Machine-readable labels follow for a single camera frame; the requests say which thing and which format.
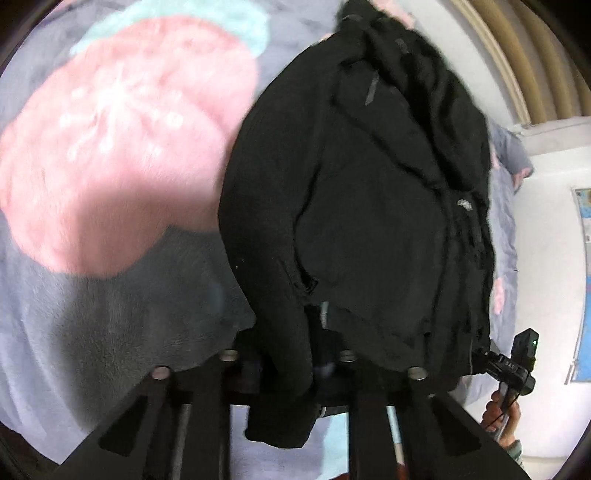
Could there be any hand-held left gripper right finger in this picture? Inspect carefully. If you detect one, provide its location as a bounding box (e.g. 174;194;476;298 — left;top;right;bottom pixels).
338;350;528;480

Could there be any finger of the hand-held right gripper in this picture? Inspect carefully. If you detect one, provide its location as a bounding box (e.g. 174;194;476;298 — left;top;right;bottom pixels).
470;348;496;371

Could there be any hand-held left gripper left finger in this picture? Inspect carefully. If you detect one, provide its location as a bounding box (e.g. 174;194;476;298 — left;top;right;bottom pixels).
59;350;237;480

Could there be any black hooded jacket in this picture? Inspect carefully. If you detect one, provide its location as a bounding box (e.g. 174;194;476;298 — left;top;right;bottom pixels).
218;0;497;449

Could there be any person's right forearm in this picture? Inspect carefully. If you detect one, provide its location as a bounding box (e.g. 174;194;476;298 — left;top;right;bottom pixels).
501;427;526;464

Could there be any person's right hand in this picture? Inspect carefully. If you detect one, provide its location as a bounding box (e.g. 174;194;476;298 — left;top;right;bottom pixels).
480;387;522;435

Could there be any grey floral blanket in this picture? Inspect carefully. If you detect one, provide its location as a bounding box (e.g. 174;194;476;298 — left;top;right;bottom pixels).
0;0;535;480

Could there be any wooden headboard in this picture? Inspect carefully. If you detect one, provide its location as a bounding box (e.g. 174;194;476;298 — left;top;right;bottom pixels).
451;0;591;126

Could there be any wall poster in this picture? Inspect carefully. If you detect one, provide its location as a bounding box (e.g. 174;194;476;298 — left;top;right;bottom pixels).
563;185;591;385

